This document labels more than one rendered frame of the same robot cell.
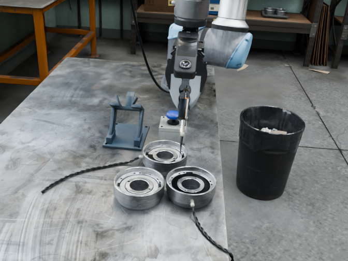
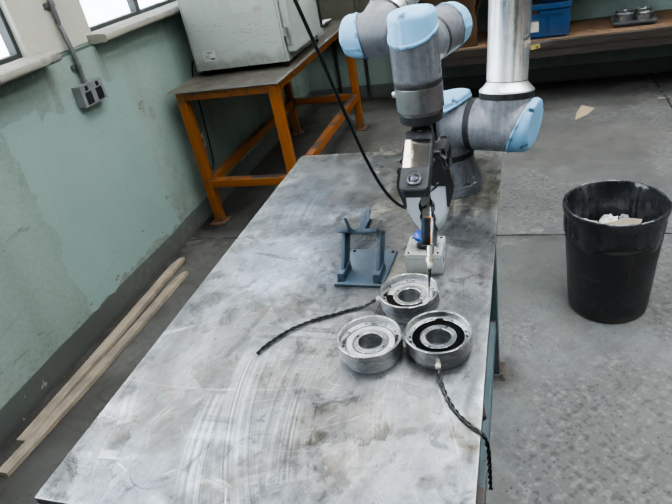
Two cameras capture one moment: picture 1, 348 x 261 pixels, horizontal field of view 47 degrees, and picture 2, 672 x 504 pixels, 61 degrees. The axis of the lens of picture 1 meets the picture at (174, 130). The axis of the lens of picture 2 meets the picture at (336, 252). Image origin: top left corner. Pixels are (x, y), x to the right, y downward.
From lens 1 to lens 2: 0.18 m
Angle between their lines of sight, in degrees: 17
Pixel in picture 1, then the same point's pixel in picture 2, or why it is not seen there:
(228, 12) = (499, 74)
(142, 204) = (372, 367)
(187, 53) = (417, 162)
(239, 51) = (521, 127)
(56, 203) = (272, 368)
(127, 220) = (354, 388)
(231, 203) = (560, 331)
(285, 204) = (649, 329)
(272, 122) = (620, 204)
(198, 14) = (427, 107)
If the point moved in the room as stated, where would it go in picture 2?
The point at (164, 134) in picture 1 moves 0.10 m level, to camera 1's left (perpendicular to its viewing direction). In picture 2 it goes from (413, 263) to (362, 263)
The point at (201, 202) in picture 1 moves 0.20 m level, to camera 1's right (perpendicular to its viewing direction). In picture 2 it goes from (450, 362) to (594, 367)
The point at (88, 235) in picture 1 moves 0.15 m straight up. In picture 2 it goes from (305, 410) to (283, 332)
